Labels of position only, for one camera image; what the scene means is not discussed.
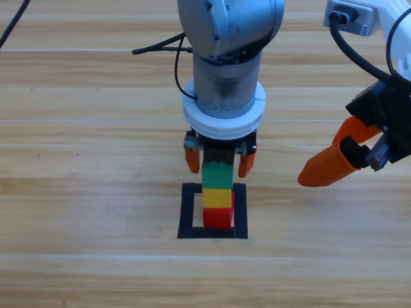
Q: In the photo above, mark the black tape square outline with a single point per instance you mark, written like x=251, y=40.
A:
x=187, y=211

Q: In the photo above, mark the yellow wooden cube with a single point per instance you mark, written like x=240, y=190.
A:
x=216, y=198

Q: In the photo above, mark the green wooden cube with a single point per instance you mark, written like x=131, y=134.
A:
x=216, y=176

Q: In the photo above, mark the red wooden cube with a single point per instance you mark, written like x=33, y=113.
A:
x=216, y=218

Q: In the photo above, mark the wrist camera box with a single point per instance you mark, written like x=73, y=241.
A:
x=353, y=19

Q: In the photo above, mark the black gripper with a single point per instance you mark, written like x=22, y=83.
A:
x=395, y=109
x=218, y=154

